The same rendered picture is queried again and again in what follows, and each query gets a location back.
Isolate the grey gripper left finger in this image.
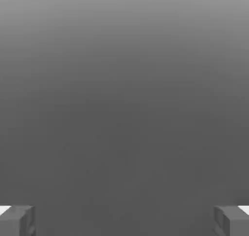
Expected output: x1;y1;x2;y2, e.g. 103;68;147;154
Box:
0;204;37;236

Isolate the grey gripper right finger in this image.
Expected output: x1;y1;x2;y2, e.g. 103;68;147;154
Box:
213;205;249;236

